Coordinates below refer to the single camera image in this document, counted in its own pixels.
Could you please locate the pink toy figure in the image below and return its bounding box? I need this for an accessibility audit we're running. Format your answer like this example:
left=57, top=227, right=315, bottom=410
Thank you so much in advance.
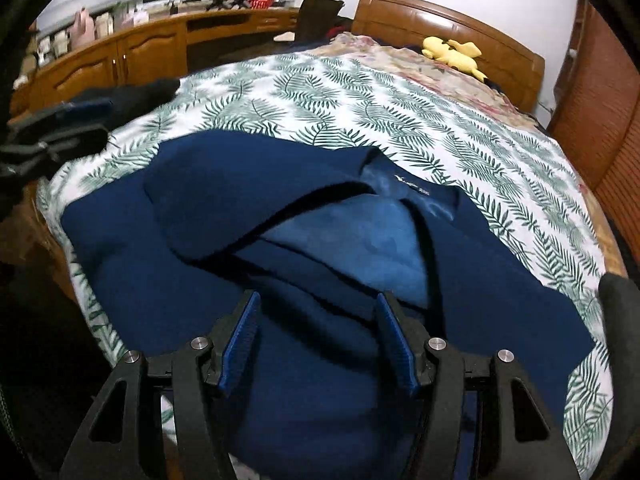
left=70, top=7, right=97, bottom=44

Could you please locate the wooden desk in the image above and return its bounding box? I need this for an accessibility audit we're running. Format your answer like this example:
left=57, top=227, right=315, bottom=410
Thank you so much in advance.
left=10, top=7, right=301, bottom=116

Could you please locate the leaf print bedsheet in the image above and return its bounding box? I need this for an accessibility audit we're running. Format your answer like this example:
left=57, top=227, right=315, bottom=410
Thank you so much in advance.
left=37, top=52, right=616, bottom=480

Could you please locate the black cloth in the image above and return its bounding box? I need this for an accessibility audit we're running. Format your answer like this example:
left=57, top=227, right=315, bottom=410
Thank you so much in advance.
left=65, top=78, right=182, bottom=122

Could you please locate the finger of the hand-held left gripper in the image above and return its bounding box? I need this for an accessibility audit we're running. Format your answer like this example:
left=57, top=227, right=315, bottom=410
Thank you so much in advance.
left=12, top=99, right=115, bottom=128
left=0, top=127, right=110, bottom=162

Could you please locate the dark chair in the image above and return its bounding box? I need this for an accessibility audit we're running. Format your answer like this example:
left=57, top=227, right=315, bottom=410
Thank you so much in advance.
left=295, top=0, right=346, bottom=43

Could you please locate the wooden bed headboard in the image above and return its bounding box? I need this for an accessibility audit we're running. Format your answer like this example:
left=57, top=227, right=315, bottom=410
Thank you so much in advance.
left=352, top=0, right=546, bottom=113

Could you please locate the grey fleece cloth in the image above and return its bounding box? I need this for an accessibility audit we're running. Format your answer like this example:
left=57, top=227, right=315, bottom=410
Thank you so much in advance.
left=597, top=274, right=640, bottom=461

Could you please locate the floral blanket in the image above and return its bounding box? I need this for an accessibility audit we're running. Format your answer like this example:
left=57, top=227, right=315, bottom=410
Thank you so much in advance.
left=300, top=32, right=538, bottom=126

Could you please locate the yellow plush toy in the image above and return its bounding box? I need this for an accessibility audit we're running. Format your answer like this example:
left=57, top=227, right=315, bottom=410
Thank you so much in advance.
left=421, top=36, right=487, bottom=82

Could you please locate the wooden slatted wardrobe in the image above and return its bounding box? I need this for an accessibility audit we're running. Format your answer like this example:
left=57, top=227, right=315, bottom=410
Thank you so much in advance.
left=547, top=0, right=640, bottom=241

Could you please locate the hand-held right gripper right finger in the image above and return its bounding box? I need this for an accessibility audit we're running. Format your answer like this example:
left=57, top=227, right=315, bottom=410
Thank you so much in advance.
left=375, top=291, right=583, bottom=480

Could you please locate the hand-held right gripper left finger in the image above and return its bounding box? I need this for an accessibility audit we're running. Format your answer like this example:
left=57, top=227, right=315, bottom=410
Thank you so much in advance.
left=59, top=290, right=262, bottom=480

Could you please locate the navy blue coat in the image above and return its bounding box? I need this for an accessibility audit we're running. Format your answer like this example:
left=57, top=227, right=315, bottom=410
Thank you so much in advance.
left=60, top=130, right=596, bottom=480

